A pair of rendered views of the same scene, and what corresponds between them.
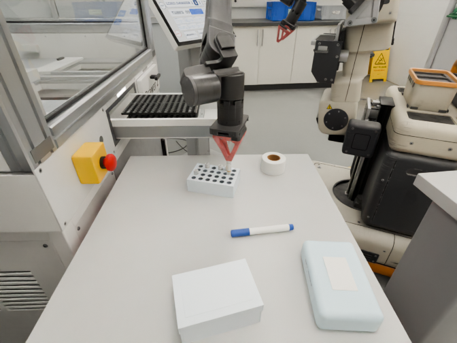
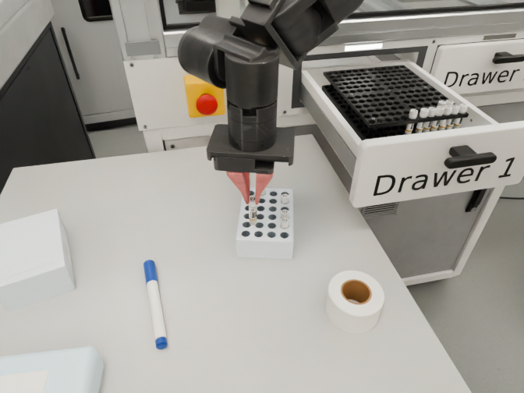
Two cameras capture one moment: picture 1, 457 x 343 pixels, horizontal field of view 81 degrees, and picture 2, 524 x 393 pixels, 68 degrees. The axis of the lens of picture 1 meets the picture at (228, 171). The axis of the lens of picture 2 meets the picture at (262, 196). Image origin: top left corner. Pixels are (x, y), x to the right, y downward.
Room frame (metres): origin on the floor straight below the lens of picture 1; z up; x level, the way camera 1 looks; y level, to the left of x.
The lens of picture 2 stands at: (0.49, -0.40, 1.20)
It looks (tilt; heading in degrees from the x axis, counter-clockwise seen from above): 40 degrees down; 79
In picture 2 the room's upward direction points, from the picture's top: straight up
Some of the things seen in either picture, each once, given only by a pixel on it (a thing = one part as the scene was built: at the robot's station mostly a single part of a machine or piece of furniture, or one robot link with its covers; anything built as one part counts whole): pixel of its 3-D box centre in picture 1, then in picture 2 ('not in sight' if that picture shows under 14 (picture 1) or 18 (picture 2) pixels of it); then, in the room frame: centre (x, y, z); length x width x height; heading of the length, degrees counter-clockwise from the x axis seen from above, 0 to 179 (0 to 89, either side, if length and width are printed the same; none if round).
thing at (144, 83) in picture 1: (149, 84); (491, 67); (1.16, 0.34, 0.87); 0.29 x 0.02 x 0.11; 1
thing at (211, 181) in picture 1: (214, 180); (266, 221); (0.59, 0.04, 0.78); 0.12 x 0.08 x 0.04; 76
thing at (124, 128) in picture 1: (162, 113); (383, 106); (0.85, 0.22, 0.86); 0.40 x 0.26 x 0.06; 91
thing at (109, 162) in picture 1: (108, 162); (207, 103); (0.52, 0.27, 0.88); 0.04 x 0.03 x 0.04; 1
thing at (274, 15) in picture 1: (290, 11); not in sight; (4.34, -0.86, 1.01); 0.61 x 0.41 x 0.22; 97
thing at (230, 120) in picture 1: (230, 113); (252, 125); (0.56, 0.00, 0.98); 0.10 x 0.07 x 0.07; 164
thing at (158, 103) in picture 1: (164, 111); (385, 106); (0.85, 0.21, 0.87); 0.22 x 0.18 x 0.06; 91
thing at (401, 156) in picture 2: not in sight; (447, 164); (0.85, 0.01, 0.87); 0.29 x 0.02 x 0.11; 1
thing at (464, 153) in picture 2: not in sight; (465, 155); (0.85, -0.01, 0.91); 0.07 x 0.04 x 0.01; 1
